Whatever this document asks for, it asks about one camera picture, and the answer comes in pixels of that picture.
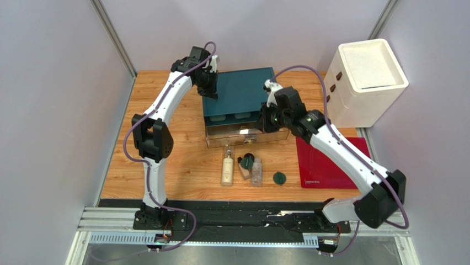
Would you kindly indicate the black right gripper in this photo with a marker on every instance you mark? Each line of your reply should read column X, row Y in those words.
column 266, row 120

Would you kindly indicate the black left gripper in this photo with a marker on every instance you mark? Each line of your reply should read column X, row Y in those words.
column 212, row 93

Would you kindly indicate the teal drawer organizer box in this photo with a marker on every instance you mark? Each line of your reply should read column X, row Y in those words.
column 240, row 95

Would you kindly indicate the clear small cosmetic bottle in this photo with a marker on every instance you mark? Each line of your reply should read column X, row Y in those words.
column 257, row 173

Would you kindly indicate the white pump lotion bottle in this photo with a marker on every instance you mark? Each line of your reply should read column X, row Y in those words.
column 227, row 168

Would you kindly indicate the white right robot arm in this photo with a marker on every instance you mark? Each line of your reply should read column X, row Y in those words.
column 382, row 191

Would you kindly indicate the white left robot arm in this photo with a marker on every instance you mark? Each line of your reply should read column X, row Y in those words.
column 152, row 138

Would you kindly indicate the dark green round compact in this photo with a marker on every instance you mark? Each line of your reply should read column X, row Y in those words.
column 279, row 178

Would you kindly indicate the red mirror case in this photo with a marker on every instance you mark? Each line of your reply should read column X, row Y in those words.
column 318, row 171

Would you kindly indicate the white foam drawer cabinet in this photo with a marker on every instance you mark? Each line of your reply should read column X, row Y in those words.
column 363, row 80

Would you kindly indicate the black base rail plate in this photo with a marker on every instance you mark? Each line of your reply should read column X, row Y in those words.
column 232, row 220

